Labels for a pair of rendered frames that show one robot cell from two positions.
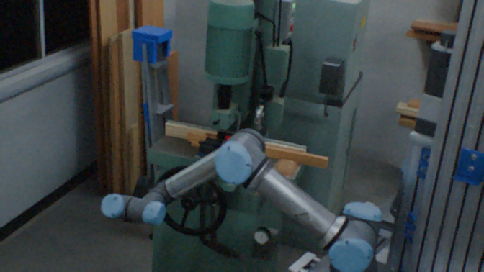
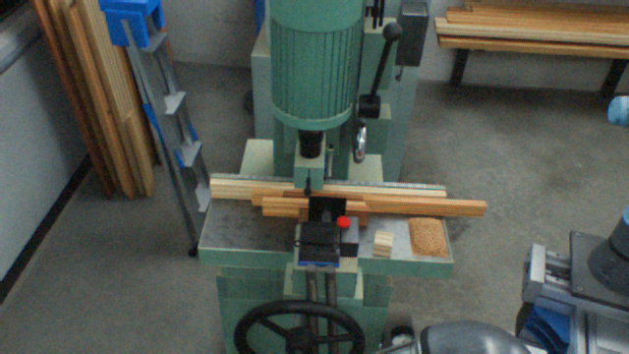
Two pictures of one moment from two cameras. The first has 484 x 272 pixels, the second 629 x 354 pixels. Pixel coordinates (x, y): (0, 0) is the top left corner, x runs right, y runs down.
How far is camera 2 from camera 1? 1.61 m
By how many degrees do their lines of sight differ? 22
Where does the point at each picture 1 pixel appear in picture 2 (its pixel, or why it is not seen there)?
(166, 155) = (230, 253)
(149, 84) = (147, 79)
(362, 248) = not seen: outside the picture
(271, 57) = (373, 47)
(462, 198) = not seen: outside the picture
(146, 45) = (129, 22)
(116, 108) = (100, 97)
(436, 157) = not seen: outside the picture
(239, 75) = (343, 107)
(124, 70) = (97, 44)
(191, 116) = (183, 55)
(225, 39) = (317, 53)
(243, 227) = (367, 321)
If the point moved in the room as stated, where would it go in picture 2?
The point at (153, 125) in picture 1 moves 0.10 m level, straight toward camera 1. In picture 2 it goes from (165, 132) to (170, 147)
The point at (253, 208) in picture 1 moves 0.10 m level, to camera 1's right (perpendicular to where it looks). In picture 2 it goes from (383, 300) to (421, 294)
